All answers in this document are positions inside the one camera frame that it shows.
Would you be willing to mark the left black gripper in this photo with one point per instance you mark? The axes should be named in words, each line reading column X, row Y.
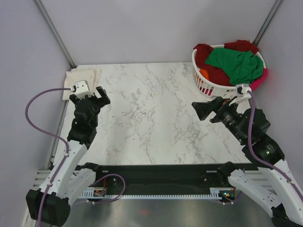
column 101, row 101

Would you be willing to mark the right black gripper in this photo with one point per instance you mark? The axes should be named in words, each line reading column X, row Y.
column 217, row 104

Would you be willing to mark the cream white t shirt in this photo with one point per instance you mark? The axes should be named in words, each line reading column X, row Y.
column 92, row 76

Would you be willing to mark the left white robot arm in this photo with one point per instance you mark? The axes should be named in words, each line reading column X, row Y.
column 51, row 203

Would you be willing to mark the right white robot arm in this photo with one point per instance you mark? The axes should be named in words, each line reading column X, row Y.
column 285, row 204

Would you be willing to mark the white laundry basket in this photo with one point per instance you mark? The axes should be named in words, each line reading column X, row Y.
column 209, row 88

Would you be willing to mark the dark red t shirt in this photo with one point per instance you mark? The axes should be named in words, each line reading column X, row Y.
column 217, row 75

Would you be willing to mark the orange t shirt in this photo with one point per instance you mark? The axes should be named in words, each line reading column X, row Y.
column 204, row 73

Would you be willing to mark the pink t shirt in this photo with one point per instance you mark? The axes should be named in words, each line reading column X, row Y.
column 256, row 84

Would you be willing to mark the green t shirt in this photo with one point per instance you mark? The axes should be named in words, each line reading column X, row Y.
column 240, row 67

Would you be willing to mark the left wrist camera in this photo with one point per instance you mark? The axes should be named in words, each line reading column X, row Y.
column 81, row 89

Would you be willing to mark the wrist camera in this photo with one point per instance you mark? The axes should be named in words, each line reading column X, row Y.
column 81, row 89
column 243, row 94

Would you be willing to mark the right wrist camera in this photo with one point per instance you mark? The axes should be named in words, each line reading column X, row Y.
column 243, row 94

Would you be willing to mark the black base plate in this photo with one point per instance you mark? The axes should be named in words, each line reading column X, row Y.
column 157, row 178

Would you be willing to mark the white slotted cable duct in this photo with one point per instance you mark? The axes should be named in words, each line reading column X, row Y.
column 210, row 194

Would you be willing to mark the aluminium frame rail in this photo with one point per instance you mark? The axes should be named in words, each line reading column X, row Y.
column 53, row 30

